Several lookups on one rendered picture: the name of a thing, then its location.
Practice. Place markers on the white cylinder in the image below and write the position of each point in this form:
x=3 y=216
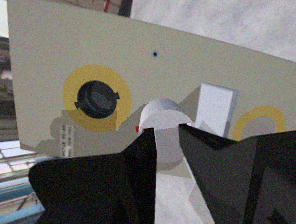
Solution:
x=164 y=115

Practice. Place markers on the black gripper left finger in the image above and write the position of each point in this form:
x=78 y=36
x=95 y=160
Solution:
x=129 y=176

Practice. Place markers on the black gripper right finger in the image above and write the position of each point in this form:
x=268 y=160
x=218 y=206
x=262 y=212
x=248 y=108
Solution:
x=229 y=173

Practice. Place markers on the beige service panel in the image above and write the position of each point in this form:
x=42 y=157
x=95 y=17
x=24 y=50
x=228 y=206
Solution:
x=82 y=78

